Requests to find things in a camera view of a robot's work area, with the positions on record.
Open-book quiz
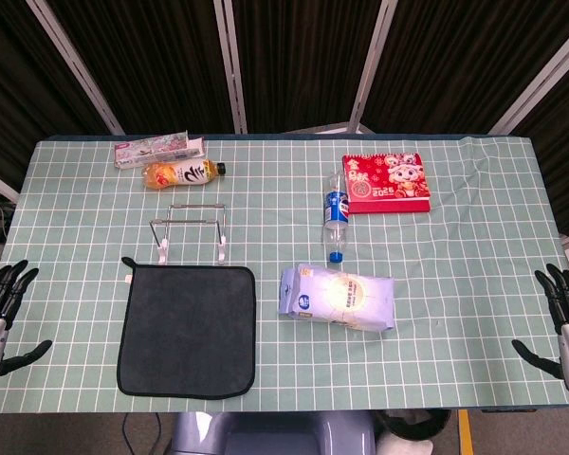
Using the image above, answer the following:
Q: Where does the dark grey blue cloth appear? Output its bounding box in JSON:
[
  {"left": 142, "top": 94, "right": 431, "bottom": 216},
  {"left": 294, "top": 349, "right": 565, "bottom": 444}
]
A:
[{"left": 117, "top": 256, "right": 257, "bottom": 398}]

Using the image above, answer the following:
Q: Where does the green white-grid tablecloth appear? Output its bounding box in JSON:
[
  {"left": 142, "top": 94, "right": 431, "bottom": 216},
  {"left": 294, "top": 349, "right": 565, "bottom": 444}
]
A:
[{"left": 0, "top": 135, "right": 569, "bottom": 414}]

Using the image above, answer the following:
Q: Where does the lavender tissue pack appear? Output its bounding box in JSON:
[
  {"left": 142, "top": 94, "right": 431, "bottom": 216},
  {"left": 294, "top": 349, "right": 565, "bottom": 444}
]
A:
[{"left": 278, "top": 264, "right": 395, "bottom": 333}]

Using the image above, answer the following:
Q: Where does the red 2026 desk calendar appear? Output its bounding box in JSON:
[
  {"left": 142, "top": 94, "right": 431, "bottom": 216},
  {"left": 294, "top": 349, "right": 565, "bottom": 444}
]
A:
[{"left": 341, "top": 152, "right": 431, "bottom": 214}]

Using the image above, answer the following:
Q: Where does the orange juice bottle black cap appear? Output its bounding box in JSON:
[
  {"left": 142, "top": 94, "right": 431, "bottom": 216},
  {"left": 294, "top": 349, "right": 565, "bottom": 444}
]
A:
[{"left": 141, "top": 159, "right": 227, "bottom": 191}]

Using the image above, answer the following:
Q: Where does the white pink toothpaste box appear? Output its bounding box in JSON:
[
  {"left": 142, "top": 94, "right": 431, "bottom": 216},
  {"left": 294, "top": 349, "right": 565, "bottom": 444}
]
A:
[{"left": 114, "top": 130, "right": 208, "bottom": 170}]

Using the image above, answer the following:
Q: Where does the empty clear blue-label bottle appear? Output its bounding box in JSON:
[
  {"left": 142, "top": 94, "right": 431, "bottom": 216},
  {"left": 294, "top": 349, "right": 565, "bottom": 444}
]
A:
[{"left": 321, "top": 170, "right": 351, "bottom": 264}]

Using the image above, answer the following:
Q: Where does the grey-blue robot torso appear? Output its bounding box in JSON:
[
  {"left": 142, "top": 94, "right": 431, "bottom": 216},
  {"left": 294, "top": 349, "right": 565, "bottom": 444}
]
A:
[{"left": 170, "top": 410, "right": 378, "bottom": 455}]

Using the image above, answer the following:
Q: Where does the black white-framed partition screen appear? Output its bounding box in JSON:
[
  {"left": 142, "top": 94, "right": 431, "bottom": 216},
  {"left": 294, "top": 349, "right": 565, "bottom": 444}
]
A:
[{"left": 0, "top": 0, "right": 569, "bottom": 238}]

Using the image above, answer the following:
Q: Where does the black floor cable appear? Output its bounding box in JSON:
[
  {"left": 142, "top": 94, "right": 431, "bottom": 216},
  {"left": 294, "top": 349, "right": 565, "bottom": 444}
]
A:
[{"left": 121, "top": 412, "right": 163, "bottom": 455}]

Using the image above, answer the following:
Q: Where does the silver metal wire rack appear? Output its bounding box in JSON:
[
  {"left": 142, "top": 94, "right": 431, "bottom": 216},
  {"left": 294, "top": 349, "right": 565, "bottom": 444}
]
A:
[{"left": 150, "top": 202, "right": 229, "bottom": 265}]

